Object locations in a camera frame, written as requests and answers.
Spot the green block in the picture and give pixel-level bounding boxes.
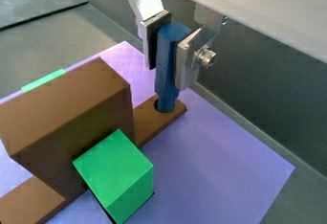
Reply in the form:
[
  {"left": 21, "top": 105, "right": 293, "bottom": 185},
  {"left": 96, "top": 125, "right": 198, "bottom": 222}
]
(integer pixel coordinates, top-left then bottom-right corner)
[
  {"left": 21, "top": 68, "right": 65, "bottom": 93},
  {"left": 73, "top": 129, "right": 153, "bottom": 224}
]

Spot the purple base block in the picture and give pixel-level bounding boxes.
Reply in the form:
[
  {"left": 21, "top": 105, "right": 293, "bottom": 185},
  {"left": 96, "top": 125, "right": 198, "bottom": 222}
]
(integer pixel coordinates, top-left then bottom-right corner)
[{"left": 0, "top": 42, "right": 294, "bottom": 224}]

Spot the blue stepped peg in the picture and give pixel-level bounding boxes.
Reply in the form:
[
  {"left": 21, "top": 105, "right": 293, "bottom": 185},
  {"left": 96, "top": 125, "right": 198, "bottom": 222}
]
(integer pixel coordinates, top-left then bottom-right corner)
[{"left": 154, "top": 23, "right": 192, "bottom": 113}]

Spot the brown slotted block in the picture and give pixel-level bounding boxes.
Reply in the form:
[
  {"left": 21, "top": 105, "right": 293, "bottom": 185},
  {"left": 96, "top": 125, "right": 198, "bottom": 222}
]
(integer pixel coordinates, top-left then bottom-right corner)
[{"left": 0, "top": 57, "right": 186, "bottom": 224}]

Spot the green block left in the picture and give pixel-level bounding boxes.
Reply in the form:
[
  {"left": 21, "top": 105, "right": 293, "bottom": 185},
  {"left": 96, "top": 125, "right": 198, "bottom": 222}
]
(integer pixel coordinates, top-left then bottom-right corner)
[{"left": 73, "top": 129, "right": 153, "bottom": 224}]

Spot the green block right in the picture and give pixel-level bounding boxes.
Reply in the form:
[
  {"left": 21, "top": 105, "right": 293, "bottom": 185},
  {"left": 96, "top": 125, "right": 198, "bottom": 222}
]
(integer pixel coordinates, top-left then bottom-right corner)
[{"left": 21, "top": 68, "right": 65, "bottom": 93}]

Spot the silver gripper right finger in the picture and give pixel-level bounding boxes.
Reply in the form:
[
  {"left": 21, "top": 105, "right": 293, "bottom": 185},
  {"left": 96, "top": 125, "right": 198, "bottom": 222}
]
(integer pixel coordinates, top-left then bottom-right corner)
[{"left": 174, "top": 4, "right": 226, "bottom": 90}]

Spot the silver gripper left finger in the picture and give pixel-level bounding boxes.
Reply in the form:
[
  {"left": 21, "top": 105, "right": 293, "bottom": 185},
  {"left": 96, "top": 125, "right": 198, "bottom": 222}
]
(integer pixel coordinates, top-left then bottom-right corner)
[{"left": 128, "top": 0, "right": 170, "bottom": 69}]

